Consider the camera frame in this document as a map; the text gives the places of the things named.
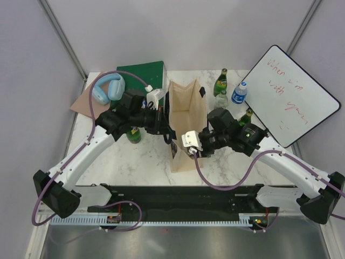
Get green ring binder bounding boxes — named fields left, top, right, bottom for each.
left=116, top=61, right=167, bottom=94

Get light blue headphones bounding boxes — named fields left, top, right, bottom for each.
left=92, top=73, right=126, bottom=105

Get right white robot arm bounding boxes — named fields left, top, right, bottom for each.
left=196, top=108, right=344, bottom=224

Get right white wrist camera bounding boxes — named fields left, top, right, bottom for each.
left=181, top=131, right=203, bottom=155

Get green Perrier glass bottle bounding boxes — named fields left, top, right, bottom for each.
left=213, top=68, right=227, bottom=97

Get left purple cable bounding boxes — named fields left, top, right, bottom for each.
left=31, top=70, right=151, bottom=227

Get blue-capped water bottle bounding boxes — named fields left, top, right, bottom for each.
left=231, top=81, right=247, bottom=105

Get white whiteboard black frame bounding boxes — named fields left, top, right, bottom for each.
left=243, top=45, right=341, bottom=147

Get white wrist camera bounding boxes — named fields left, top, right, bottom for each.
left=145, top=85, right=166, bottom=110
left=181, top=131, right=203, bottom=155

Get beige canvas tote bag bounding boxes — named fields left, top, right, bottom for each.
left=168, top=79, right=207, bottom=173

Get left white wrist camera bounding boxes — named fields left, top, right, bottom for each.
left=145, top=85, right=166, bottom=110

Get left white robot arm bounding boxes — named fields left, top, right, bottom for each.
left=33, top=89, right=174, bottom=219

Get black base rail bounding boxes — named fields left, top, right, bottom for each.
left=87, top=183, right=281, bottom=216

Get white cable duct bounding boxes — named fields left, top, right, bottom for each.
left=50, top=214, right=260, bottom=227

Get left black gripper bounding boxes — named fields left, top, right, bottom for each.
left=130, top=106, right=174, bottom=136

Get clear green-capped bottle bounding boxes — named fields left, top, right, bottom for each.
left=215, top=90, right=229, bottom=109

